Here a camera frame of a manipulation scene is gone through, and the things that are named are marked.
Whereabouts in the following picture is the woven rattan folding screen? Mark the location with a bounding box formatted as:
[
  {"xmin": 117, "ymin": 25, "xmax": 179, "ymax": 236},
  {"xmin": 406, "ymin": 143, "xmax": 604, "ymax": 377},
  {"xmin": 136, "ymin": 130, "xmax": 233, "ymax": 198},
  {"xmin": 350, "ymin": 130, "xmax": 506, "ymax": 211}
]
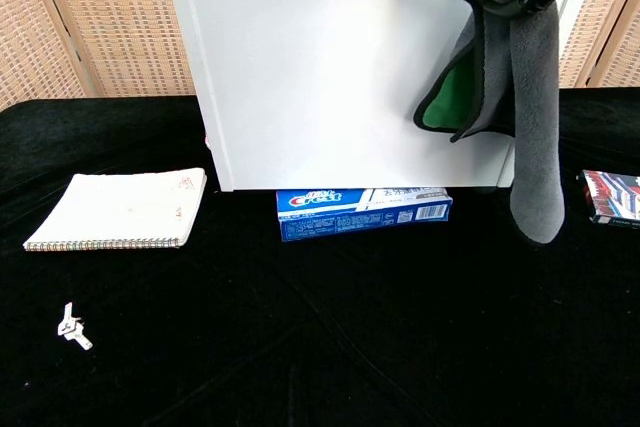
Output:
[{"xmin": 0, "ymin": 0, "xmax": 640, "ymax": 112}]

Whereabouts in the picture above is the blue toothpaste box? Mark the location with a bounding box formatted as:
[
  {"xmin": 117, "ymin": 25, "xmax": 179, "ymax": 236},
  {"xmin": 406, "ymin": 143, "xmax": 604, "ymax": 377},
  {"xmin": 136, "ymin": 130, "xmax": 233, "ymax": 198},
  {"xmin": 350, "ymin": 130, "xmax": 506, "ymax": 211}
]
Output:
[{"xmin": 275, "ymin": 187, "xmax": 455, "ymax": 243}]

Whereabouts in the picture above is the grey towel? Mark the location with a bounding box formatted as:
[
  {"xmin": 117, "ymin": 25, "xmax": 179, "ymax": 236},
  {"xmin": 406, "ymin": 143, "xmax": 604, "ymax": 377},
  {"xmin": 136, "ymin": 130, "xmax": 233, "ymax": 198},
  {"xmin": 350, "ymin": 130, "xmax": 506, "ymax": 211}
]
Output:
[{"xmin": 413, "ymin": 0, "xmax": 567, "ymax": 248}]

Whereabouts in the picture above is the small white clip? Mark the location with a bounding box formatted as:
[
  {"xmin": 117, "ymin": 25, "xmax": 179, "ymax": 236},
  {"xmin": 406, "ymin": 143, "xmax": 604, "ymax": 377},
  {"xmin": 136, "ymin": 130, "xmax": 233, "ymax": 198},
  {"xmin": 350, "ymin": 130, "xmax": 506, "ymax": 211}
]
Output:
[{"xmin": 56, "ymin": 301, "xmax": 95, "ymax": 351}]

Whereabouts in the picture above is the colourful printed card box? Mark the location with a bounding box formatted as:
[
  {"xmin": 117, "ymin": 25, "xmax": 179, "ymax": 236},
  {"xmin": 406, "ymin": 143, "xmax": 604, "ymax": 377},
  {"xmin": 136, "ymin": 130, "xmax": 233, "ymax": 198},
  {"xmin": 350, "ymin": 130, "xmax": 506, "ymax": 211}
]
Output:
[{"xmin": 579, "ymin": 169, "xmax": 640, "ymax": 227}]

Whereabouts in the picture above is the black tablecloth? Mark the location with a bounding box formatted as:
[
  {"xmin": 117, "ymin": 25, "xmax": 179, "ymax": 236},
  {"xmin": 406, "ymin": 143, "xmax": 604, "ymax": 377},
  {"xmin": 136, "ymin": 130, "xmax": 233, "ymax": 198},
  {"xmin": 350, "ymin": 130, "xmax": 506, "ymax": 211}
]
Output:
[{"xmin": 0, "ymin": 87, "xmax": 640, "ymax": 427}]

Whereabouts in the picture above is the white spiral notebook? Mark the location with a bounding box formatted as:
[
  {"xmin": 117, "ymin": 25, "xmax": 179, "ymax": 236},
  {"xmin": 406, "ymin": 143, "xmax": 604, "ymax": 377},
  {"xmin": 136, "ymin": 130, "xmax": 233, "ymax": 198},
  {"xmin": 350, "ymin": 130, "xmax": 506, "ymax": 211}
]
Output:
[{"xmin": 22, "ymin": 167, "xmax": 208, "ymax": 252}]

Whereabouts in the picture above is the white cabinet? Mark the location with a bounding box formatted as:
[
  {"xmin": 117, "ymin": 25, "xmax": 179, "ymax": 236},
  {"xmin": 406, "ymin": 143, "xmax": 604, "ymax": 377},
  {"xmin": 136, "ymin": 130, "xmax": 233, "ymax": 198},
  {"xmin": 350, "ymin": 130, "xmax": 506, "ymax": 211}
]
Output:
[{"xmin": 159, "ymin": 0, "xmax": 596, "ymax": 193}]

